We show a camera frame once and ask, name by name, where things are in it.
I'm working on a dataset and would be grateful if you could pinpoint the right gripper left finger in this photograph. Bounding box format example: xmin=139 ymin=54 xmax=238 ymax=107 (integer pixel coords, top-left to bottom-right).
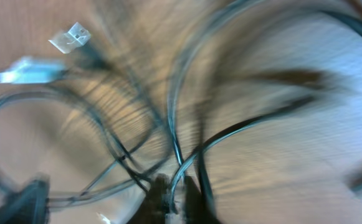
xmin=127 ymin=174 xmax=169 ymax=224

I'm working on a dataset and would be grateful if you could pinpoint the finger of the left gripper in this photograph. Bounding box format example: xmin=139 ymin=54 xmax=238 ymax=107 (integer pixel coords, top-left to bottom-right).
xmin=0 ymin=178 xmax=50 ymax=224

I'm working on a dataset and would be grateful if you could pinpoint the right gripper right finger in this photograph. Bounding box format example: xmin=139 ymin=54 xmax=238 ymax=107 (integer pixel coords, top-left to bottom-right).
xmin=184 ymin=176 xmax=221 ymax=224

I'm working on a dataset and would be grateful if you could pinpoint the black cable bundle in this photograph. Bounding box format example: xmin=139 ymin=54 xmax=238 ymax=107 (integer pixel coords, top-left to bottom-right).
xmin=0 ymin=0 xmax=362 ymax=218

